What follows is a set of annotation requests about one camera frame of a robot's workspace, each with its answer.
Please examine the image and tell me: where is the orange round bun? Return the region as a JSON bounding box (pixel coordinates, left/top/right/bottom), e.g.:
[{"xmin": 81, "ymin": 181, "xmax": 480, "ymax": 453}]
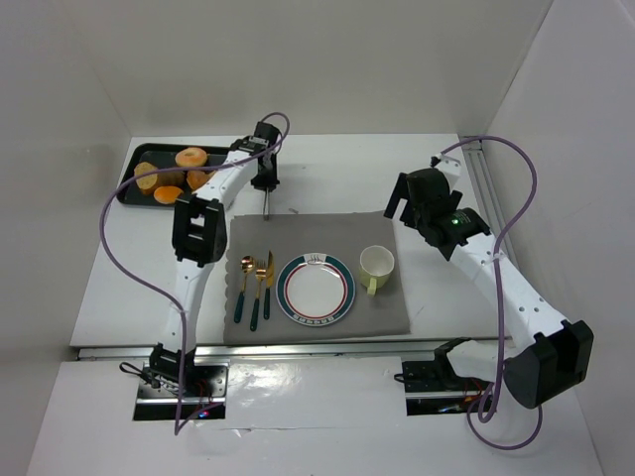
[{"xmin": 153, "ymin": 185, "xmax": 184, "ymax": 205}]

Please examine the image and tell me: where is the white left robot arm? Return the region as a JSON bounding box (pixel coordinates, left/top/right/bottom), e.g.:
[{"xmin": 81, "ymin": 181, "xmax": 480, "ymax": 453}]
[{"xmin": 150, "ymin": 132, "xmax": 281, "ymax": 384}]

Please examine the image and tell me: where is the aluminium rail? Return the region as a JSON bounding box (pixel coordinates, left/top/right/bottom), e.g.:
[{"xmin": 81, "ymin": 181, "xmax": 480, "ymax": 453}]
[
  {"xmin": 461, "ymin": 141, "xmax": 506, "ymax": 237},
  {"xmin": 73, "ymin": 339, "xmax": 457, "ymax": 362}
]

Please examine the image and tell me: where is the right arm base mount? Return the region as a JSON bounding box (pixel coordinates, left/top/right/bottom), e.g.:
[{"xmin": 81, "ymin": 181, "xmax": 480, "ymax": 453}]
[{"xmin": 393, "ymin": 338, "xmax": 489, "ymax": 417}]

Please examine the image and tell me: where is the gold knife green handle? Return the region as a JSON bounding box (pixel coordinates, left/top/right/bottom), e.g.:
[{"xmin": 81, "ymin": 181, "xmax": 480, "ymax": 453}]
[{"xmin": 263, "ymin": 251, "xmax": 275, "ymax": 320}]

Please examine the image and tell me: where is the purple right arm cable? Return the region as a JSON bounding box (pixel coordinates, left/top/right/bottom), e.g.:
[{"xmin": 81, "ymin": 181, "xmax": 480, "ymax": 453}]
[{"xmin": 436, "ymin": 135, "xmax": 545, "ymax": 451}]

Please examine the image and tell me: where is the aluminium rail right side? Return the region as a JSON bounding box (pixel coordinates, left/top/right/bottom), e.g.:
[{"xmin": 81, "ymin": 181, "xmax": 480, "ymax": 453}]
[{"xmin": 461, "ymin": 141, "xmax": 506, "ymax": 237}]

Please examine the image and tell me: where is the aluminium rail front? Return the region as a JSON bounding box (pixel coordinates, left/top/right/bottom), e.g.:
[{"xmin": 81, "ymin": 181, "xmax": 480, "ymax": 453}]
[{"xmin": 73, "ymin": 339, "xmax": 457, "ymax": 362}]

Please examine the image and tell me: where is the light green mug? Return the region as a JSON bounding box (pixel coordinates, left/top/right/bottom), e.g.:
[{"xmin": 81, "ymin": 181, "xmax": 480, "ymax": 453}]
[{"xmin": 359, "ymin": 245, "xmax": 395, "ymax": 297}]

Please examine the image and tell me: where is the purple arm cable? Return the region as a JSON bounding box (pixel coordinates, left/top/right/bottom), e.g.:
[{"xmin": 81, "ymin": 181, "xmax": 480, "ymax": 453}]
[
  {"xmin": 436, "ymin": 135, "xmax": 545, "ymax": 451},
  {"xmin": 100, "ymin": 112, "xmax": 292, "ymax": 436}
]

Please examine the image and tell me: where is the brown muffin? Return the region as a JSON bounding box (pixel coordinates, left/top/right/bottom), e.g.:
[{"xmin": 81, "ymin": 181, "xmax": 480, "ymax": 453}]
[{"xmin": 186, "ymin": 171, "xmax": 214, "ymax": 191}]

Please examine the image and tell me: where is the black food tray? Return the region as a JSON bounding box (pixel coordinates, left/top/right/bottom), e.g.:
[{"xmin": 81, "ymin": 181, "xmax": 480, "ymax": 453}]
[{"xmin": 117, "ymin": 143, "xmax": 229, "ymax": 208}]

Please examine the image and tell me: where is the gold spoon green handle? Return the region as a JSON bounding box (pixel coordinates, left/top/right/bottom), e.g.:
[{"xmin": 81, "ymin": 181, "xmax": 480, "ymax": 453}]
[{"xmin": 233, "ymin": 256, "xmax": 256, "ymax": 323}]

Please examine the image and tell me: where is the sliced bread loaf end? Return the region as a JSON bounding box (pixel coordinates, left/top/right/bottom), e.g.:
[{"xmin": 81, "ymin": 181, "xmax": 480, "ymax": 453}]
[{"xmin": 134, "ymin": 162, "xmax": 159, "ymax": 195}]

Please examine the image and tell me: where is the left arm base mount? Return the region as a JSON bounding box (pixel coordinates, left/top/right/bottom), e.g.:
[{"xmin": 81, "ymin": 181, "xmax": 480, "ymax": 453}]
[{"xmin": 119, "ymin": 349, "xmax": 229, "ymax": 421}]

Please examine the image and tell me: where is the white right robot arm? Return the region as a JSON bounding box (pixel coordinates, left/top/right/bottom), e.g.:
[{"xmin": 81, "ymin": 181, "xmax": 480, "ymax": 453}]
[{"xmin": 384, "ymin": 156, "xmax": 594, "ymax": 409}]

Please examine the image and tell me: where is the gold fork green handle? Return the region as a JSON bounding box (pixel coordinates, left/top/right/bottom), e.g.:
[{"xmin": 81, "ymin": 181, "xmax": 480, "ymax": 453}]
[{"xmin": 249, "ymin": 260, "xmax": 267, "ymax": 332}]

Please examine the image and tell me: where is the white plate green rim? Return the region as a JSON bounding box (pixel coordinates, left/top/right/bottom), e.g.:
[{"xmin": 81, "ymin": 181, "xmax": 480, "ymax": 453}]
[{"xmin": 275, "ymin": 253, "xmax": 356, "ymax": 327}]

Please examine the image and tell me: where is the orange glazed donut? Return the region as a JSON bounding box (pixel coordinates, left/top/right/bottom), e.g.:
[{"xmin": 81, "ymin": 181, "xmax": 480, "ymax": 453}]
[{"xmin": 175, "ymin": 147, "xmax": 207, "ymax": 168}]

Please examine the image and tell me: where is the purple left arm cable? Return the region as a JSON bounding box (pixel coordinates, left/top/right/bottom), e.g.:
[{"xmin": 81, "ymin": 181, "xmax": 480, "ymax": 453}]
[{"xmin": 100, "ymin": 112, "xmax": 292, "ymax": 436}]

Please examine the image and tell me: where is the grey placemat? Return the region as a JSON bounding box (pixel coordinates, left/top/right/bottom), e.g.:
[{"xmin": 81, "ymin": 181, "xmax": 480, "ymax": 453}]
[{"xmin": 223, "ymin": 211, "xmax": 410, "ymax": 345}]

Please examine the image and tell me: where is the dark brown bread roll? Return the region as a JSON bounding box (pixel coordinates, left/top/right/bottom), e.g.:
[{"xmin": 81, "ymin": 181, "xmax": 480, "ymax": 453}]
[{"xmin": 157, "ymin": 169, "xmax": 186, "ymax": 186}]

